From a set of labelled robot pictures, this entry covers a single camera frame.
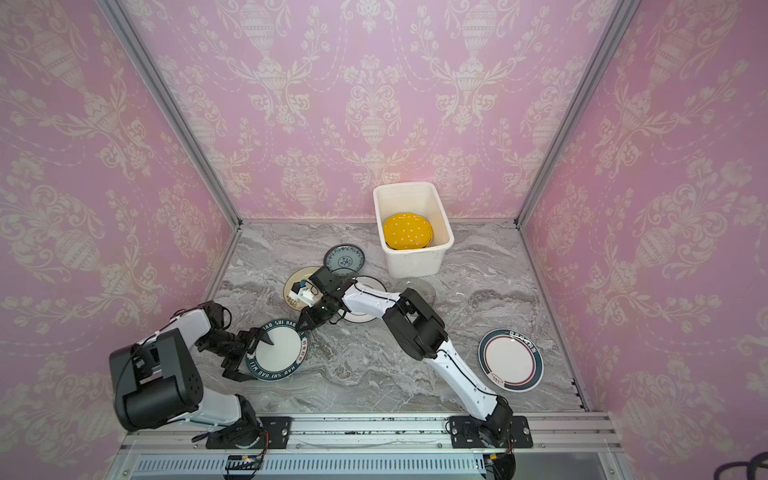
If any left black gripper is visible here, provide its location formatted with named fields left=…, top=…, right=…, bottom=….
left=194, top=327, right=272, bottom=382

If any white plate green lettered rim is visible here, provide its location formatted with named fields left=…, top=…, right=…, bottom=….
left=245, top=319, right=310, bottom=382

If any yellow polka dot plate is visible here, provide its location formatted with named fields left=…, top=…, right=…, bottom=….
left=382, top=212, right=434, bottom=250

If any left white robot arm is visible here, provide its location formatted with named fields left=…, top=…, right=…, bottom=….
left=109, top=301, right=274, bottom=450

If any white plastic bin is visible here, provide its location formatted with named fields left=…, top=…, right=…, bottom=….
left=373, top=182, right=454, bottom=278

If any cream plate with plant motif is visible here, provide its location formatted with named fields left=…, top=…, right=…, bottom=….
left=283, top=266, right=322, bottom=312

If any small teal patterned plate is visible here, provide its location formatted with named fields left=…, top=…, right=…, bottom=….
left=324, top=243, right=365, bottom=277

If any white plate black rim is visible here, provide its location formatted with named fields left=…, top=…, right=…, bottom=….
left=344, top=275, right=387, bottom=323

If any clear glass plate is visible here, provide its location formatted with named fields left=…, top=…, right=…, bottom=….
left=393, top=278, right=437, bottom=306

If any white vented strip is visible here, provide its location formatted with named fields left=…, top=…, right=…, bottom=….
left=116, top=453, right=487, bottom=479

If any white plate red green rim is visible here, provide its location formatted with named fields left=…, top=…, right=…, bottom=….
left=478, top=329, right=544, bottom=393

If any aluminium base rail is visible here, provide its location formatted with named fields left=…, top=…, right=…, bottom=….
left=106, top=412, right=633, bottom=479

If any aluminium left corner post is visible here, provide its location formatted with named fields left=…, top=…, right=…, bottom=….
left=96, top=0, right=242, bottom=230

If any aluminium corner post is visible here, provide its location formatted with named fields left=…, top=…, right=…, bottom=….
left=516, top=0, right=640, bottom=230
left=96, top=0, right=242, bottom=230

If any aluminium right corner post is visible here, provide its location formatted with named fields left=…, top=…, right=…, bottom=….
left=516, top=0, right=640, bottom=230

